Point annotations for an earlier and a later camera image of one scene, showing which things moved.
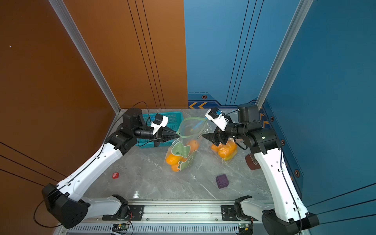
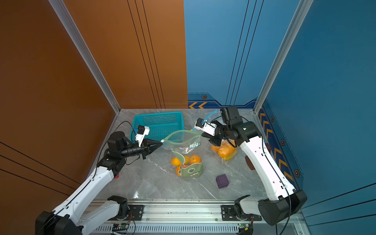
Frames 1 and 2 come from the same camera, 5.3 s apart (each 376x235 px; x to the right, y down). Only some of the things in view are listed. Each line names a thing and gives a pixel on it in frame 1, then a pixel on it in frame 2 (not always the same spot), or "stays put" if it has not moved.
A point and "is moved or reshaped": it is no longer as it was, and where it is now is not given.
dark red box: (251, 161) stays put
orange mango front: (194, 145) to (195, 158)
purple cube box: (222, 181) stays put
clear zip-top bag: (227, 152) stays put
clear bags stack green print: (181, 154) is moved or reshaped
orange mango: (215, 147) stays put
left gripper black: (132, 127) to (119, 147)
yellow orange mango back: (174, 166) to (187, 159)
